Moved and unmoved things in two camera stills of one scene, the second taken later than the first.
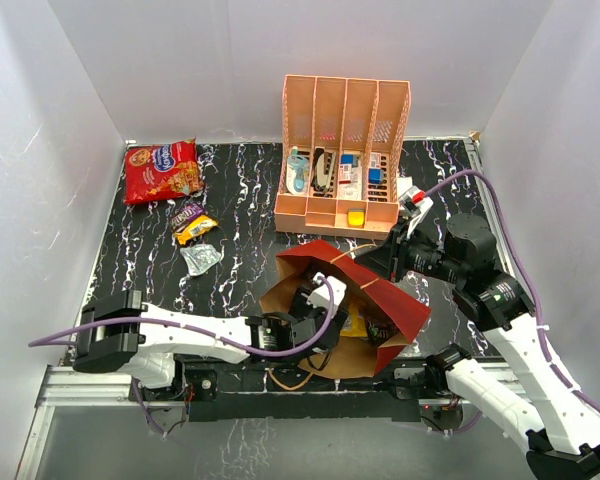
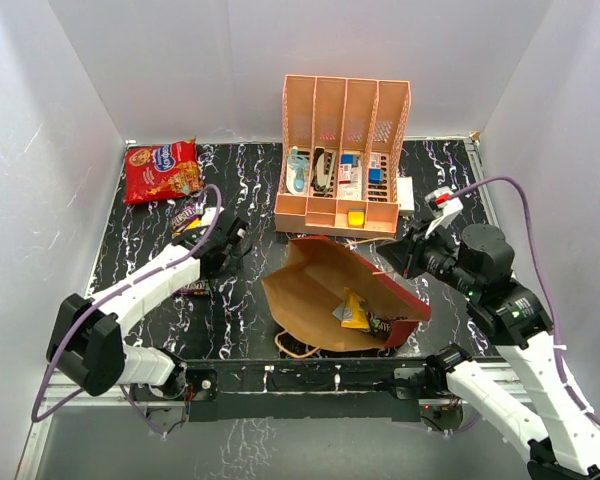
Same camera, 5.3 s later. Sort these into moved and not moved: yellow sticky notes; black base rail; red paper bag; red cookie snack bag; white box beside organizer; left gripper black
Moved: red paper bag; left gripper black
Not moved: yellow sticky notes; white box beside organizer; red cookie snack bag; black base rail
